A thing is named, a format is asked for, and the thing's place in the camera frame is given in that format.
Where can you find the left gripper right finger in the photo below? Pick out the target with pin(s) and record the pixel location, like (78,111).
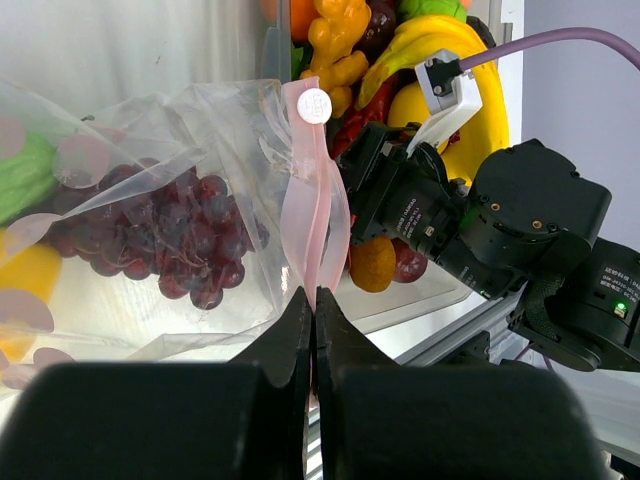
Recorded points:
(381,420)

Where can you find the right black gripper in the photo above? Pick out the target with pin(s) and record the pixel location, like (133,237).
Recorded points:
(528,214)

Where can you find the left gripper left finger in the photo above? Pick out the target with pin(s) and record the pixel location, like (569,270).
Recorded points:
(242,419)

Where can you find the clear pink zip top bag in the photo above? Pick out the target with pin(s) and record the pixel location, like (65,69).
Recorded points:
(265,138)

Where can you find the dark red grape bunch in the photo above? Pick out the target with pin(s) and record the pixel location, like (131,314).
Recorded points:
(189,234)

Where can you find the yellow bell pepper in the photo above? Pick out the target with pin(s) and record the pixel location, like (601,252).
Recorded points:
(28,280)

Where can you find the green bitter gourd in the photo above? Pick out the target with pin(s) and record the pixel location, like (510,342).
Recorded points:
(27,178)

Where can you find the clear plastic food container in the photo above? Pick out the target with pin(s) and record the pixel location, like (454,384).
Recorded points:
(435,290)

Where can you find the dark plum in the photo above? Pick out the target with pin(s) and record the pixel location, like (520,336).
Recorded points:
(410,265)

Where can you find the yellow lemon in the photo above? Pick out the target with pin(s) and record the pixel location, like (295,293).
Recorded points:
(408,106)

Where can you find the red crayfish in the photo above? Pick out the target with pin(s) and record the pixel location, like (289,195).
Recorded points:
(376,110)

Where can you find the yellow banana bunch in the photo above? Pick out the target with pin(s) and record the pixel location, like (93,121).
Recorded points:
(467,124)

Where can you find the green lime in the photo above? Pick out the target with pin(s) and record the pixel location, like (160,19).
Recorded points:
(409,9)

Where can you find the orange tangerine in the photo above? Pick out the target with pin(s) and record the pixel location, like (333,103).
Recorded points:
(302,13)

